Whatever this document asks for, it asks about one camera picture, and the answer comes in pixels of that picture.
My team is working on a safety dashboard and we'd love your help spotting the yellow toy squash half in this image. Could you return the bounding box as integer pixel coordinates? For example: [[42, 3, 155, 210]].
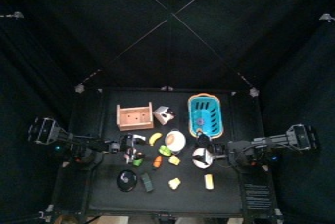
[[167, 154, 182, 166]]

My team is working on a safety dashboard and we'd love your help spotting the white round plate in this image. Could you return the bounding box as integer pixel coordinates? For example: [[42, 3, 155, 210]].
[[191, 147, 215, 170]]

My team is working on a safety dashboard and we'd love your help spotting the orange toy carrot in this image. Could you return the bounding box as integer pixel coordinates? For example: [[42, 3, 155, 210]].
[[151, 155, 163, 170]]

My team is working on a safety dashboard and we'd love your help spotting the yellow toy banana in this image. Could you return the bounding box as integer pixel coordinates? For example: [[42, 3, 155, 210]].
[[147, 131, 163, 147]]

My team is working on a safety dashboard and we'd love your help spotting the green toy pepper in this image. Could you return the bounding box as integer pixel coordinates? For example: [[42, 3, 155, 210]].
[[156, 144, 174, 157]]

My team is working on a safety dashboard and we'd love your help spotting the white bowl with tan inside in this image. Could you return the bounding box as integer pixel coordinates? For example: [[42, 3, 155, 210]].
[[163, 129, 188, 155]]

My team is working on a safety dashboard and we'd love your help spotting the yellow toy block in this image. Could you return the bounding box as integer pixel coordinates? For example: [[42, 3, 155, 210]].
[[202, 173, 215, 191]]

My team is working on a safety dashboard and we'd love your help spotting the black round plate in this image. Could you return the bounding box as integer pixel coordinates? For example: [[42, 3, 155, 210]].
[[115, 169, 139, 193]]

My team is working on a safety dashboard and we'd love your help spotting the wooden crate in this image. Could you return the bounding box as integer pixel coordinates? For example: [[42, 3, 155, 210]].
[[115, 102, 155, 132]]

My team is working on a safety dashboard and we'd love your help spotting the blue plastic basket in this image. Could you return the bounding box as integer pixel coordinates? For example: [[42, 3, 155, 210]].
[[186, 92, 225, 139]]

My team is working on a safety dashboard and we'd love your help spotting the dark green toy block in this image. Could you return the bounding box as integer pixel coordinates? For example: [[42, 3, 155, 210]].
[[139, 172, 155, 193]]

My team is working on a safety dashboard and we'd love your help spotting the pale yellow toy food piece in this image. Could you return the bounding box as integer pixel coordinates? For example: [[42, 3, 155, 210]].
[[167, 177, 183, 191]]

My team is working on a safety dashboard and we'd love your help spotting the small grey shape-sorter cube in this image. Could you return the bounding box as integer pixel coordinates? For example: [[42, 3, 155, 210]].
[[151, 105, 176, 126]]

